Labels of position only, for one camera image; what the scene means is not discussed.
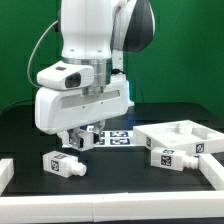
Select white fence rail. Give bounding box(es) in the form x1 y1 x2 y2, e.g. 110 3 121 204
199 154 224 191
0 191 224 224

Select white right fence rail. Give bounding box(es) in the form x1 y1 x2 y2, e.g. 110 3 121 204
199 154 224 191

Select white front fence rail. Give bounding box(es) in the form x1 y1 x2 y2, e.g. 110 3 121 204
0 191 224 224

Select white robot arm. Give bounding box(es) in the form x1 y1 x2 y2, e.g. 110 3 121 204
35 0 155 151

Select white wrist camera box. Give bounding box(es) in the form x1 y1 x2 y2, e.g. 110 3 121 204
37 61 94 90

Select black cables on table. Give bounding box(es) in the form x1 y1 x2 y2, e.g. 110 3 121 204
2 98 36 114

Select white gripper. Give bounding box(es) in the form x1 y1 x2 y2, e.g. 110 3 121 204
35 74 128 148

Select white plate with tags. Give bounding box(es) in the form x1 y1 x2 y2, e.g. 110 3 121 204
61 129 145 150

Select white left fence block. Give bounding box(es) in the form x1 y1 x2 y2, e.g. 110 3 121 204
0 159 14 195

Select white square tabletop part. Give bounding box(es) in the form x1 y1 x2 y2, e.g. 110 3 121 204
133 120 224 155

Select grey cable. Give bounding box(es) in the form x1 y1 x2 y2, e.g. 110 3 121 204
27 19 59 89

